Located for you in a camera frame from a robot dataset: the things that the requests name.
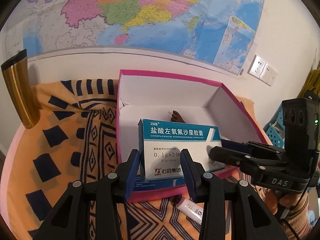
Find brown wooden back scratcher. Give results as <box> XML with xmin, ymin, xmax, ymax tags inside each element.
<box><xmin>170</xmin><ymin>111</ymin><xmax>185</xmax><ymax>123</ymax></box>

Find teal white medicine box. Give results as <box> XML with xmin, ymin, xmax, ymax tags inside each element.
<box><xmin>138</xmin><ymin>119</ymin><xmax>225</xmax><ymax>181</ymax></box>

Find blue Antine medicine box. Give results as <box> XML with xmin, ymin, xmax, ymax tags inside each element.
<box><xmin>133</xmin><ymin>175</ymin><xmax>185</xmax><ymax>191</ymax></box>

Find orange sleeve right forearm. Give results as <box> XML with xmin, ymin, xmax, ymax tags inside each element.
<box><xmin>286</xmin><ymin>195</ymin><xmax>313</xmax><ymax>239</ymax></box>

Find person's right hand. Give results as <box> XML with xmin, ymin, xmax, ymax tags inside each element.
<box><xmin>265</xmin><ymin>190</ymin><xmax>309</xmax><ymax>215</ymax></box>

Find blue plastic basket rack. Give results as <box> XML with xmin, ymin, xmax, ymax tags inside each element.
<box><xmin>263</xmin><ymin>106</ymin><xmax>285</xmax><ymax>148</ymax></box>

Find small pink cream tube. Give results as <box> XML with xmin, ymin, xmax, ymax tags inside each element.
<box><xmin>176</xmin><ymin>197</ymin><xmax>203</xmax><ymax>224</ymax></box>

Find orange patterned blanket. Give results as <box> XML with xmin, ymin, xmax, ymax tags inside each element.
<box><xmin>6</xmin><ymin>78</ymin><xmax>256</xmax><ymax>240</ymax></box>

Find yellow hanging coat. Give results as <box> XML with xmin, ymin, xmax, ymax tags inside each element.
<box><xmin>297</xmin><ymin>69</ymin><xmax>320</xmax><ymax>98</ymax></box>

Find pink open cardboard box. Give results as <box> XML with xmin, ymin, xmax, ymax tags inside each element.
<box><xmin>116</xmin><ymin>69</ymin><xmax>270</xmax><ymax>203</ymax></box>

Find gold travel tumbler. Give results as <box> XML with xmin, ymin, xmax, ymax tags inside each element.
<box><xmin>1</xmin><ymin>49</ymin><xmax>40</xmax><ymax>129</ymax></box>

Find black tracking camera right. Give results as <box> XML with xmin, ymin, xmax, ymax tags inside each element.
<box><xmin>281</xmin><ymin>98</ymin><xmax>319</xmax><ymax>154</ymax></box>

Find white wall socket panel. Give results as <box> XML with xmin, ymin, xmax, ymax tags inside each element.
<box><xmin>248</xmin><ymin>55</ymin><xmax>278</xmax><ymax>87</ymax></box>

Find wall map poster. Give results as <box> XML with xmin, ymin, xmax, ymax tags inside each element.
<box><xmin>3</xmin><ymin>0</ymin><xmax>264</xmax><ymax>76</ymax></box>

